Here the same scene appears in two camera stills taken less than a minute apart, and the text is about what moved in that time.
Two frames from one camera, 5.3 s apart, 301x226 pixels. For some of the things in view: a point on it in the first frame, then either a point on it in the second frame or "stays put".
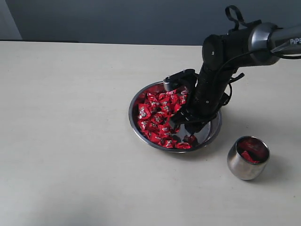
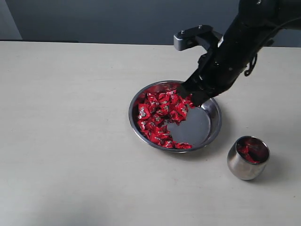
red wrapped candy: [153, 101] stays put
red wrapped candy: [144, 111] stays put
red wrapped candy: [183, 145] stays put
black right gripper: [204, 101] -> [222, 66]
